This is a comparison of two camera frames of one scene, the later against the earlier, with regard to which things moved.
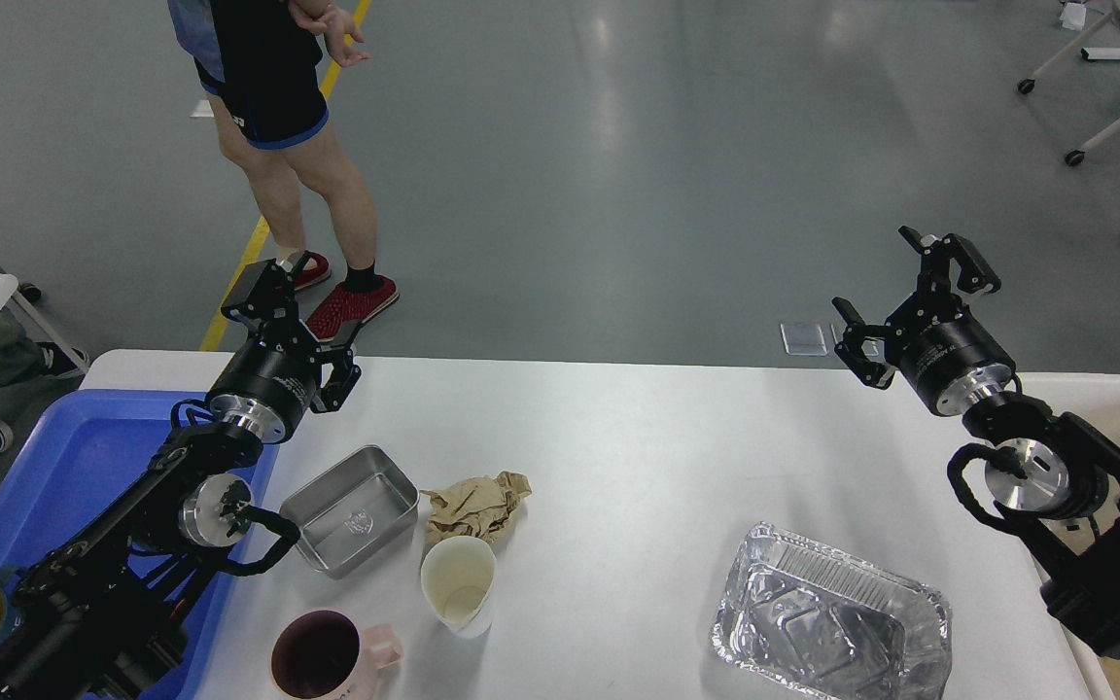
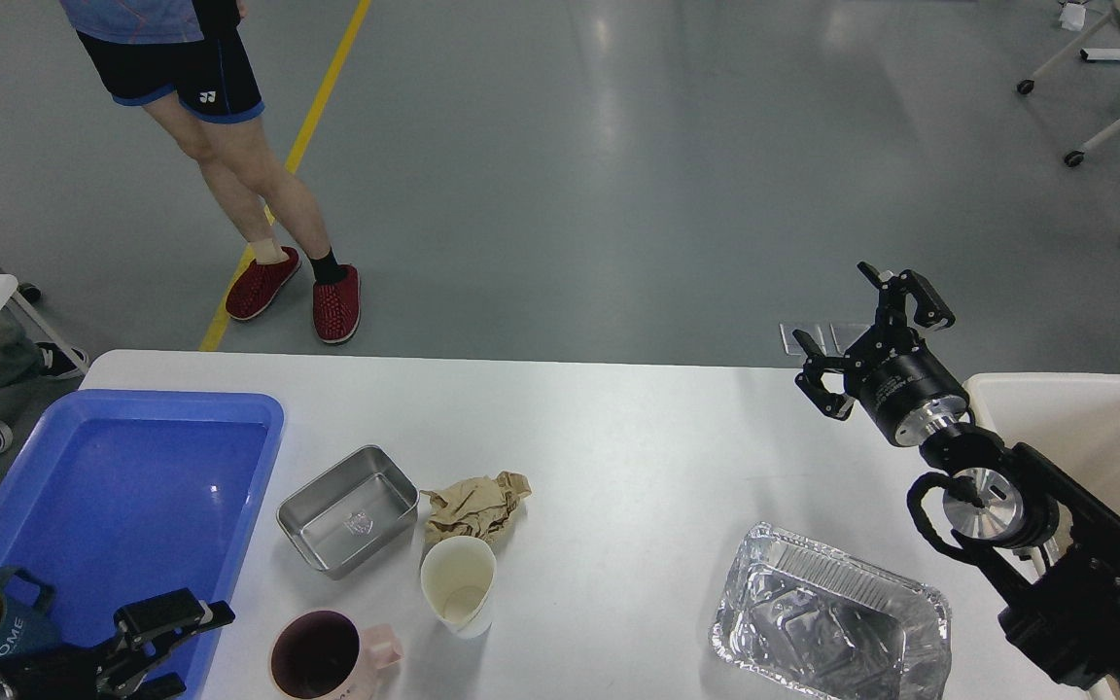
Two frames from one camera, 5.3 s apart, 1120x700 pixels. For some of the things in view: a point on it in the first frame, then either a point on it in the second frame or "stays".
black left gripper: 270,383 → 149,629
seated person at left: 9,357 stays
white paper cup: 459,575 stays
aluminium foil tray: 831,624 stays
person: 260,64 → 188,61
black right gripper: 953,360 → 905,391
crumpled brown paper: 476,507 stays
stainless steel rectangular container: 362,505 stays
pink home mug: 325,654 stays
